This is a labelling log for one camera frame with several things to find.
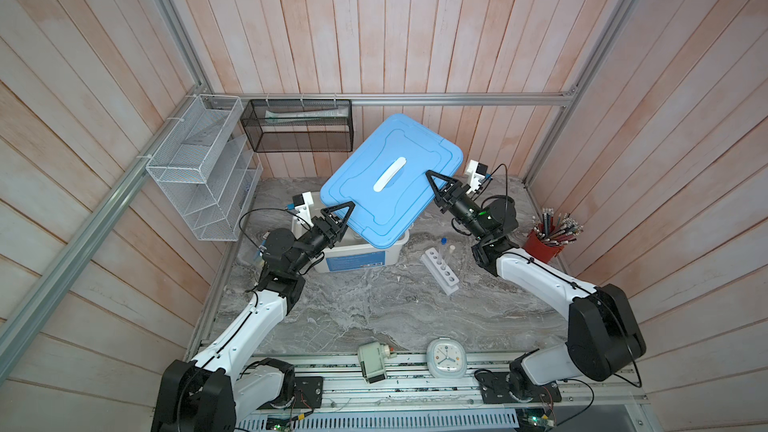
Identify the red pencil cup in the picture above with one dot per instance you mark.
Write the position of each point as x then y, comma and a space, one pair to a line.
550, 234

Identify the blue plastic bin lid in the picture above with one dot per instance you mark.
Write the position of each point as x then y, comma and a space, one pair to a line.
386, 178

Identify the black mesh wall basket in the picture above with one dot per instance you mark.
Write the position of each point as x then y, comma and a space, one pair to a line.
299, 125

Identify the white green timer device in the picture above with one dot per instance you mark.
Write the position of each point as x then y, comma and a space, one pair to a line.
372, 359

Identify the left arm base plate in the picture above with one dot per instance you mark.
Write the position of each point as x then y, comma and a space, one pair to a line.
303, 392

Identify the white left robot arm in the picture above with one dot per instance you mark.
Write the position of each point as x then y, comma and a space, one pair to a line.
221, 385

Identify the white plastic storage bin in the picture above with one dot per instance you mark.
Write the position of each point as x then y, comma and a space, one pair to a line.
354, 253

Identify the white mesh wall shelf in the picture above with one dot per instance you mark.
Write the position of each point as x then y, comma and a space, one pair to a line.
206, 169

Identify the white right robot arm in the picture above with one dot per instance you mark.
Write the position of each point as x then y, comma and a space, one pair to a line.
603, 335

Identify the white test tube rack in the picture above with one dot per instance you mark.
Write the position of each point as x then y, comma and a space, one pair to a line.
440, 271

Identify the white analog alarm clock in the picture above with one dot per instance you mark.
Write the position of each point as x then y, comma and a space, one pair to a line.
446, 359

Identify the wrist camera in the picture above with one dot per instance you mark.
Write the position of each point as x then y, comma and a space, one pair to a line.
301, 202
477, 172

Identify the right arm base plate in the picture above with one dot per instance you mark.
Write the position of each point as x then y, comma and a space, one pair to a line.
501, 388

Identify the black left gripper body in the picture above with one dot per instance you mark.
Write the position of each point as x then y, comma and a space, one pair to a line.
315, 239

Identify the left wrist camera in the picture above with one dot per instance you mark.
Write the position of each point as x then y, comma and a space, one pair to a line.
301, 202

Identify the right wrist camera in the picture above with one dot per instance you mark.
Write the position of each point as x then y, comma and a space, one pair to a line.
477, 172

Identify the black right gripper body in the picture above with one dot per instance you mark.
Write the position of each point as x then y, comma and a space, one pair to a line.
464, 212

